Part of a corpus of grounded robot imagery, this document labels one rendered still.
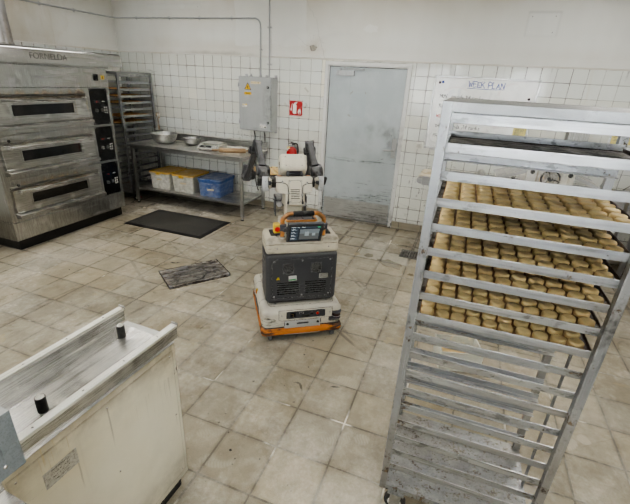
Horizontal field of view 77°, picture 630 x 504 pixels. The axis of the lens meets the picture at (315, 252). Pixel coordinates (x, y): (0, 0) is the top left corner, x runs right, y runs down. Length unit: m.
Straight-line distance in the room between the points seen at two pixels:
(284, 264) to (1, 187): 3.22
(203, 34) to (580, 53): 4.65
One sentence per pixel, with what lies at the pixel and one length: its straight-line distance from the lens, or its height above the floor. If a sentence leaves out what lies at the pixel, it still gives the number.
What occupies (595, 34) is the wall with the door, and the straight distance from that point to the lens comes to 5.46.
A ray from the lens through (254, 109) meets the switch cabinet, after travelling 5.86.
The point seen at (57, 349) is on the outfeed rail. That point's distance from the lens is 1.80.
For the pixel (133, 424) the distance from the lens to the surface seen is 1.78.
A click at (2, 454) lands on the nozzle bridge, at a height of 1.09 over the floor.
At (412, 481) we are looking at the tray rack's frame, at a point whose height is 0.15.
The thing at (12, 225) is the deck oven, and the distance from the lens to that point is 5.23.
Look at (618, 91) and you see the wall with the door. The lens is 5.51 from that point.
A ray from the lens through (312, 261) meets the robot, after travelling 2.93.
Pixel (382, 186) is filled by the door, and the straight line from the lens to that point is 5.60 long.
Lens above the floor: 1.86
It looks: 23 degrees down
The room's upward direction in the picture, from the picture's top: 3 degrees clockwise
